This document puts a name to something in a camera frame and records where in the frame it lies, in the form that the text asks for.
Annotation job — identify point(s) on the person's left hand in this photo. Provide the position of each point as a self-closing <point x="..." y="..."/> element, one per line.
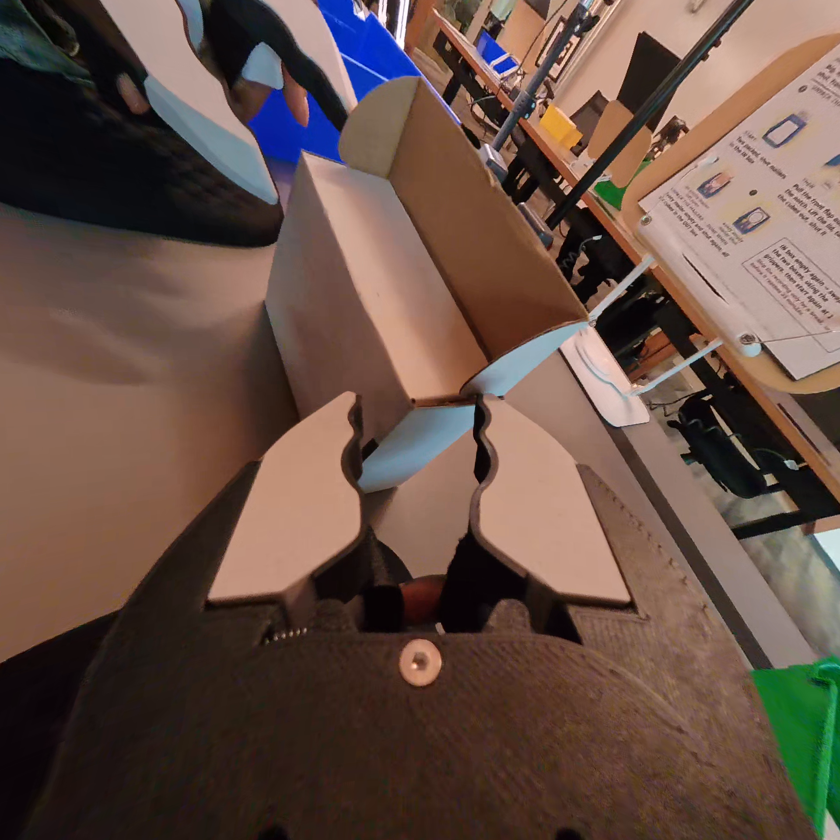
<point x="297" y="105"/>

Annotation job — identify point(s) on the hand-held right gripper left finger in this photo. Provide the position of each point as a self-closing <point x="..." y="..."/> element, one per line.
<point x="295" y="512"/>

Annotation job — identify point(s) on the black tripod pole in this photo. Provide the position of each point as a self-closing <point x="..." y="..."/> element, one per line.
<point x="630" y="131"/>

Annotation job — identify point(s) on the printed instruction sheet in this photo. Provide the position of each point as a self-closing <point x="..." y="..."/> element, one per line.
<point x="754" y="197"/>

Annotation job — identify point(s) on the black panel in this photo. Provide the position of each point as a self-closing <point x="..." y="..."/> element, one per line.
<point x="649" y="72"/>

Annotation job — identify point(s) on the grey tripod pole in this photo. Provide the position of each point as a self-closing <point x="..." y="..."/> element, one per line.
<point x="525" y="98"/>

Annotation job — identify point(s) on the white cardboard box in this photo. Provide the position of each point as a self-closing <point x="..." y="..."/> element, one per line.
<point x="354" y="295"/>

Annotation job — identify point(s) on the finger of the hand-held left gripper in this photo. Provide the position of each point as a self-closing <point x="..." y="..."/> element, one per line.
<point x="321" y="46"/>
<point x="197" y="105"/>

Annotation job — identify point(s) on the light wooden board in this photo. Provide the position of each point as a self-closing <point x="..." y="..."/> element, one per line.
<point x="709" y="98"/>

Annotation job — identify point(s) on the person's black clothing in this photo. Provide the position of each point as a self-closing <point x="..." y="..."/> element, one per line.
<point x="98" y="170"/>

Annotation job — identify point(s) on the green cloth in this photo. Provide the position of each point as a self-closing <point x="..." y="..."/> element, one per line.
<point x="800" y="735"/>

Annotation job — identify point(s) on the black bag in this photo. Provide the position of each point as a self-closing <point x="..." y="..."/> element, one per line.
<point x="728" y="446"/>

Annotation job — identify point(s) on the yellow box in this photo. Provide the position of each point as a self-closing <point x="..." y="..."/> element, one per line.
<point x="559" y="126"/>

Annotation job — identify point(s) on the blue plastic bin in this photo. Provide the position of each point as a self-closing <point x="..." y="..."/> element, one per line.
<point x="380" y="59"/>

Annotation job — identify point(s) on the long wooden table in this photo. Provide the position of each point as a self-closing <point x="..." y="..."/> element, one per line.
<point x="594" y="197"/>

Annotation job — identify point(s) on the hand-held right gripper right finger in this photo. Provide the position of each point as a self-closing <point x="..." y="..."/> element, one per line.
<point x="544" y="518"/>

